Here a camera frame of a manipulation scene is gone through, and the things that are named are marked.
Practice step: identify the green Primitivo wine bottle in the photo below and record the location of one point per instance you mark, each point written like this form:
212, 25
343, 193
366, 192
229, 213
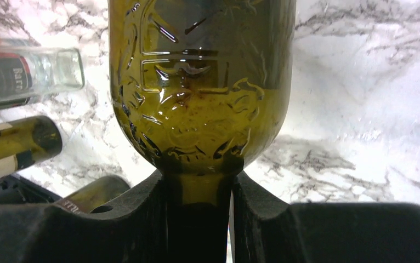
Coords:
94, 194

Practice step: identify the green bottle white label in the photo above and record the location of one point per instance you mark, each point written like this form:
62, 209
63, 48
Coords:
28, 141

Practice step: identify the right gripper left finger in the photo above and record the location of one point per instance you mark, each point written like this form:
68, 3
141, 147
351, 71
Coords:
129, 228

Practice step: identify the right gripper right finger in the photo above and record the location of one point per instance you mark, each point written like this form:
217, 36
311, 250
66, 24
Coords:
266, 229

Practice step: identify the dark green embossed wine bottle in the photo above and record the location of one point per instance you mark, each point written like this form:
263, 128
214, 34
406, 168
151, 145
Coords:
200, 89

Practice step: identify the clear bottle dark label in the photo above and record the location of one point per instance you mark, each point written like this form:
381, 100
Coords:
29, 74

